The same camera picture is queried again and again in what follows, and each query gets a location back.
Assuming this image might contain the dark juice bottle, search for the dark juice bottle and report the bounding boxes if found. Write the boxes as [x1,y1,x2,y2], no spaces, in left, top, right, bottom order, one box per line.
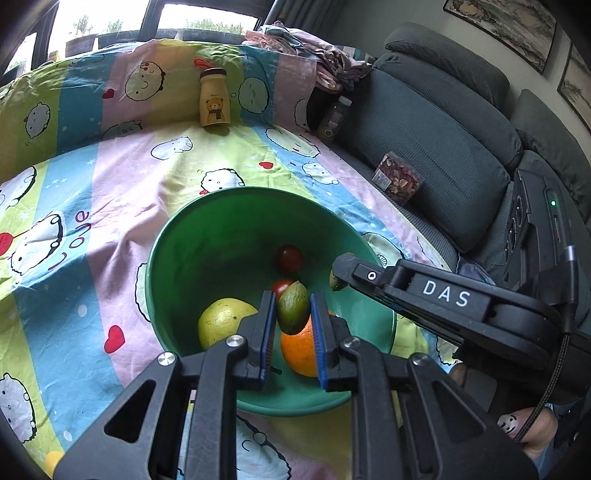
[322,95,352,141]

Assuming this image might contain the black braided cable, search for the black braided cable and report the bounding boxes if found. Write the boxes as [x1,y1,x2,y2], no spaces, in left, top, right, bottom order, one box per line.
[515,244,580,444]

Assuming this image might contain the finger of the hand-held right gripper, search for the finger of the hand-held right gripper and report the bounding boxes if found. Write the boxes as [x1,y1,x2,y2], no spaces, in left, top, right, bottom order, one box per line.
[331,253,402,306]

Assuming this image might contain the dark red plum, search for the dark red plum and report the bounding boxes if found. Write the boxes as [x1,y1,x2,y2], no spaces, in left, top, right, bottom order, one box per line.
[276,245,305,274]

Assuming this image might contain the clear box of dried snacks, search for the clear box of dried snacks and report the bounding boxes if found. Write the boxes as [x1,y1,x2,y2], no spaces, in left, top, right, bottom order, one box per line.
[373,151,423,207]

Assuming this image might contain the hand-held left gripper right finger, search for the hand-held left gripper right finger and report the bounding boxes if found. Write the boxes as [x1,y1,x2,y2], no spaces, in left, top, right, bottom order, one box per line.
[310,292,541,480]

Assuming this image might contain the person's right forearm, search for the person's right forearm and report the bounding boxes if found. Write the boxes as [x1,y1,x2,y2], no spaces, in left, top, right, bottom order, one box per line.
[519,408,559,464]

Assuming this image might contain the yellow green pear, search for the yellow green pear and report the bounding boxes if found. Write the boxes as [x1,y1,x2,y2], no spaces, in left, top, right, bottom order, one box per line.
[198,298,258,350]

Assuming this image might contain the small framed landscape picture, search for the small framed landscape picture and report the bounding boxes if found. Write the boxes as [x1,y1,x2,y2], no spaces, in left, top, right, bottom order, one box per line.
[556,44,591,114]

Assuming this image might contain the pile of folded clothes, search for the pile of folded clothes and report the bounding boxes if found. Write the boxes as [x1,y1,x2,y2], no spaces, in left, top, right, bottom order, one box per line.
[242,21,375,90]

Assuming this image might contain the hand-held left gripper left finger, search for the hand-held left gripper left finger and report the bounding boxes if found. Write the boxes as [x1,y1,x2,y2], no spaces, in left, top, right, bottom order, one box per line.
[53,290,278,480]

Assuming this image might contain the yellow bear print bottle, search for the yellow bear print bottle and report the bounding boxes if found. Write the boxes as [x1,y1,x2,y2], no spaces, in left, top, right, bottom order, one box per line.
[199,68,230,127]

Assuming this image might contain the orange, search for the orange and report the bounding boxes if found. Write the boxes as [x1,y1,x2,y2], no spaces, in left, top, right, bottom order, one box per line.
[280,310,338,378]

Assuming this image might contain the dark window frame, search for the dark window frame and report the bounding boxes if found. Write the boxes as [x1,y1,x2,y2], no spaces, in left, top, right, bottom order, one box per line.
[0,0,278,75]

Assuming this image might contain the green mango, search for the green mango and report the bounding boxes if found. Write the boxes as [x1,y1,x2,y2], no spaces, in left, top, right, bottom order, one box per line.
[277,281,309,335]

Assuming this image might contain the grey green sofa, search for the grey green sofa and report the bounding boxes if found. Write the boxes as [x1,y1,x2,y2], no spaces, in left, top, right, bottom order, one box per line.
[309,23,591,287]

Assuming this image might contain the cartoon printed blanket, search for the cartoon printed blanket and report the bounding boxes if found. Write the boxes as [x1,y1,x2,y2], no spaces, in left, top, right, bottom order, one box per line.
[0,38,462,480]

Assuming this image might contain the green plastic bowl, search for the green plastic bowl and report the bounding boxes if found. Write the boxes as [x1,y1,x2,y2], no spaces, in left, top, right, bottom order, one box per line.
[145,186,398,417]

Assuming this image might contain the large framed landscape picture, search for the large framed landscape picture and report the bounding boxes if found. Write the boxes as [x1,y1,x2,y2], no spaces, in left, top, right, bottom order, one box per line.
[442,0,558,75]

